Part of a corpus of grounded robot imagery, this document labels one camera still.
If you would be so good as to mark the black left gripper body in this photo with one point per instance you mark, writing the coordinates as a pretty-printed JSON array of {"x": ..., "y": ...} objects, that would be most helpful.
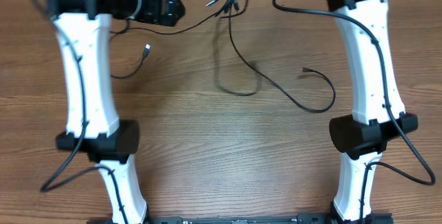
[{"x": 147, "y": 7}]

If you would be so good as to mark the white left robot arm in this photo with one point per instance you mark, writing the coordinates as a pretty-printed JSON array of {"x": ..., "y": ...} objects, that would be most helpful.
[{"x": 93, "y": 126}]

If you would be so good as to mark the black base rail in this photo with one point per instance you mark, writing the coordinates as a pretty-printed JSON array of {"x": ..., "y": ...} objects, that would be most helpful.
[{"x": 299, "y": 219}]

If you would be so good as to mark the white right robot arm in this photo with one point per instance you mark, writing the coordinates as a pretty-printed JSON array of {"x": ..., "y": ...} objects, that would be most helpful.
[{"x": 378, "y": 112}]

